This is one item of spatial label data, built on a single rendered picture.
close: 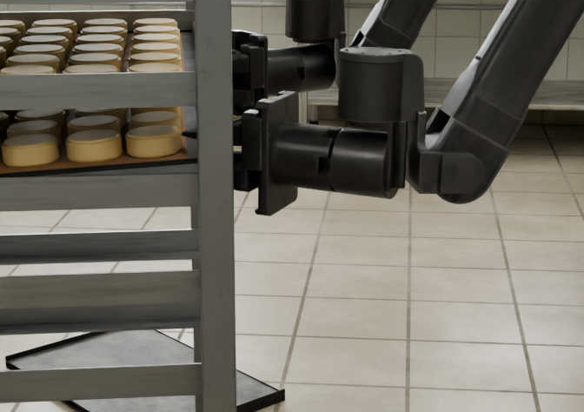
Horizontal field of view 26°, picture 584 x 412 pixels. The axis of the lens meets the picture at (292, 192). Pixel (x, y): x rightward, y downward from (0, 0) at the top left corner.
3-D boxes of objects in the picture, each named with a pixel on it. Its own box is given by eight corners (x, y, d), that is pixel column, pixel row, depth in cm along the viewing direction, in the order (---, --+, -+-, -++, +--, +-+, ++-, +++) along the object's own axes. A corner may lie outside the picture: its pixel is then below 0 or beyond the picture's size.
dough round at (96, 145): (78, 149, 118) (76, 129, 117) (129, 149, 117) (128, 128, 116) (59, 163, 113) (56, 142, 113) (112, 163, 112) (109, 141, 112)
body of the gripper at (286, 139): (280, 89, 115) (356, 96, 112) (279, 196, 118) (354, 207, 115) (248, 102, 109) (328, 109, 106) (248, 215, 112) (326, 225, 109)
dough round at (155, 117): (131, 145, 119) (129, 124, 118) (127, 134, 123) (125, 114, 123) (184, 139, 120) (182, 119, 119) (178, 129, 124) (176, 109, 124)
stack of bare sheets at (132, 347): (285, 400, 295) (285, 388, 295) (142, 452, 270) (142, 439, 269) (140, 328, 339) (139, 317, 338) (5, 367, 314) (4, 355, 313)
